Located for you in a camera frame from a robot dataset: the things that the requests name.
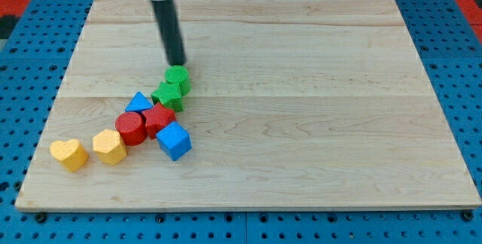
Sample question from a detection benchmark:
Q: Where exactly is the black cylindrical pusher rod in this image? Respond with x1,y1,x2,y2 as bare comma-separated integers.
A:
151,0,186,66

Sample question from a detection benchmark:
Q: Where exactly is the green cylinder block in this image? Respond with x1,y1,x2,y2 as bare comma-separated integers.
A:
164,66,191,96

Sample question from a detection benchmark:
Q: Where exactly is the blue triangle block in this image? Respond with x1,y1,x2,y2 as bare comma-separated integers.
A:
124,92,153,113

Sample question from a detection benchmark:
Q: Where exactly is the green star block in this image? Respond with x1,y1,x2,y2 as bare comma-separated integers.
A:
151,81,184,112

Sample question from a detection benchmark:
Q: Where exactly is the red star block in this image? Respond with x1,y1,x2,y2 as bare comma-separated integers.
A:
142,102,176,139

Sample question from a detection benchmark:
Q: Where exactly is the red cylinder block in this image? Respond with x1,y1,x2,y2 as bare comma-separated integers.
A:
114,111,148,146

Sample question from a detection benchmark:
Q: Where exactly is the blue cube block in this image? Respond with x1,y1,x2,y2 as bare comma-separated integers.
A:
156,121,192,161

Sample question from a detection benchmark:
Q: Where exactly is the yellow hexagon block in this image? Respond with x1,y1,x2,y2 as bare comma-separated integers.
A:
93,130,127,165

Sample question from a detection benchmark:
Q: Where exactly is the light wooden board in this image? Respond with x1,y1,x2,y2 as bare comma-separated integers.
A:
16,0,481,212

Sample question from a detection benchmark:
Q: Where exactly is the yellow heart block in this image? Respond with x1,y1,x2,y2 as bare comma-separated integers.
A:
49,139,89,172

